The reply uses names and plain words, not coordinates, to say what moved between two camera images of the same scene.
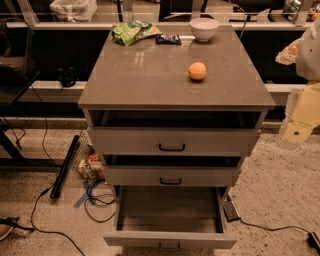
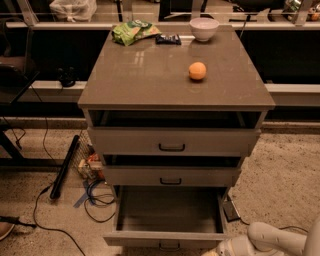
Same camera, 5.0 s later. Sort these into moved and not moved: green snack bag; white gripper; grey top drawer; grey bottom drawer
Moved: white gripper
Not moved: grey top drawer; grey bottom drawer; green snack bag
